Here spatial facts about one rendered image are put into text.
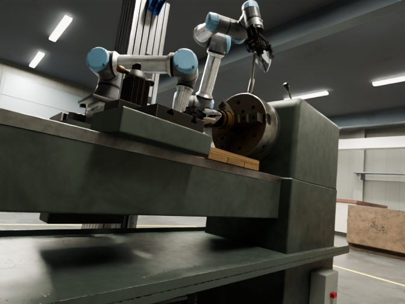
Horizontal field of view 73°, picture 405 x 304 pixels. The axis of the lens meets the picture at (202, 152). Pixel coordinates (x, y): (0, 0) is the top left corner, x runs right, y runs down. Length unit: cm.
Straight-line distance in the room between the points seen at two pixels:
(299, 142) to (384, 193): 993
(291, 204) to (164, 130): 77
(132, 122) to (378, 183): 1087
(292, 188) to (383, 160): 1012
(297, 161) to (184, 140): 71
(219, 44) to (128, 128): 125
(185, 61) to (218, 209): 74
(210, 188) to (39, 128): 53
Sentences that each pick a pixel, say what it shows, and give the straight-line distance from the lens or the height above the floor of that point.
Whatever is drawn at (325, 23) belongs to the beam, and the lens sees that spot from 476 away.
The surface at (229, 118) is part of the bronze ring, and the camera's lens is 119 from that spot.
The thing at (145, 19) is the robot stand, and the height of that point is 182.
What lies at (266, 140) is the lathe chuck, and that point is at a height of 101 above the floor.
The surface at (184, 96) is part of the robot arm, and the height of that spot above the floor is 124.
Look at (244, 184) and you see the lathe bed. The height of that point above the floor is 80.
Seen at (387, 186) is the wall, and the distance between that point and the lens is 1120.
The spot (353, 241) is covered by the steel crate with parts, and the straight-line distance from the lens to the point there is 615.
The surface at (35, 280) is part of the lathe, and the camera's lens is 71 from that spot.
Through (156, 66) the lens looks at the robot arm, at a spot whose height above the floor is 133.
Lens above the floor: 76
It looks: 8 degrees up
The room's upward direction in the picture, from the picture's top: 7 degrees clockwise
